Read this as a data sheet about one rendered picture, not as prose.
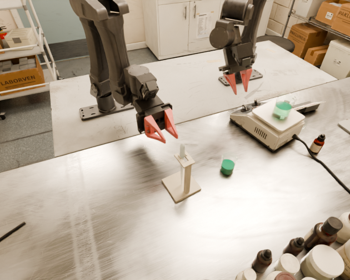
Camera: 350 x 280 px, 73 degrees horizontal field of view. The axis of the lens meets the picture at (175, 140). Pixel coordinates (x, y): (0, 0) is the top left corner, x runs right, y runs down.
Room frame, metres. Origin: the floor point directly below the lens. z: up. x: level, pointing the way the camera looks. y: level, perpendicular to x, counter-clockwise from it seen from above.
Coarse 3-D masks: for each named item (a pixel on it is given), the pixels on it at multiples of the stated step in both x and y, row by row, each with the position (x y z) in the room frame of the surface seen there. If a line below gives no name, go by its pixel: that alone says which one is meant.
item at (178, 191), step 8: (192, 160) 0.36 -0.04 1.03; (184, 168) 0.35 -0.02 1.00; (168, 176) 0.40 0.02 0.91; (176, 176) 0.40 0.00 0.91; (184, 176) 0.35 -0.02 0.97; (168, 184) 0.37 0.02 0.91; (176, 184) 0.37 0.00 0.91; (184, 184) 0.35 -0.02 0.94; (192, 184) 0.37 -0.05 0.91; (176, 192) 0.35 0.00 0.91; (184, 192) 0.35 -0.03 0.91; (192, 192) 0.35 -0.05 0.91; (176, 200) 0.32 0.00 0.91
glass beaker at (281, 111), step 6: (282, 96) 0.59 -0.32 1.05; (288, 96) 0.59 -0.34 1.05; (294, 96) 0.58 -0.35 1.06; (276, 102) 0.57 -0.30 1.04; (282, 102) 0.55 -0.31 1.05; (288, 102) 0.58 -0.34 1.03; (294, 102) 0.55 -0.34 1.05; (276, 108) 0.56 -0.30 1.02; (282, 108) 0.55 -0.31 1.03; (288, 108) 0.54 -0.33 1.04; (276, 114) 0.56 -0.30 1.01; (282, 114) 0.55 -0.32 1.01; (288, 114) 0.55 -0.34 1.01; (282, 120) 0.55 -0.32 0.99
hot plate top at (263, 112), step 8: (264, 104) 0.63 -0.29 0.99; (272, 104) 0.63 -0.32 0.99; (256, 112) 0.59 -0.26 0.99; (264, 112) 0.59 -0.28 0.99; (296, 112) 0.59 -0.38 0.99; (264, 120) 0.55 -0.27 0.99; (272, 120) 0.55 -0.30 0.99; (288, 120) 0.55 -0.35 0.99; (296, 120) 0.55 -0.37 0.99; (280, 128) 0.51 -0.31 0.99; (288, 128) 0.52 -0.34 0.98
